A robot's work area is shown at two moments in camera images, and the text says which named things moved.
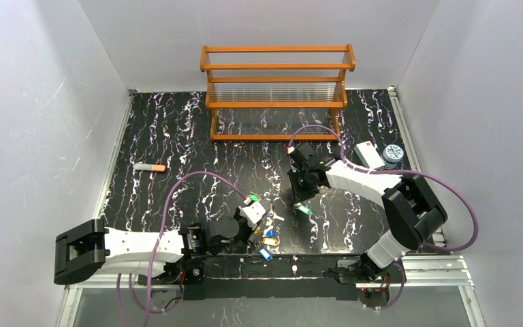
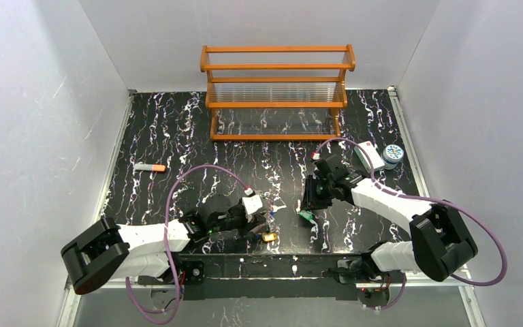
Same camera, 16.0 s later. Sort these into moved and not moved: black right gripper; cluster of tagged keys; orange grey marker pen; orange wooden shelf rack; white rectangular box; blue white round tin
Moved: cluster of tagged keys; black right gripper
Not moved: orange grey marker pen; orange wooden shelf rack; blue white round tin; white rectangular box
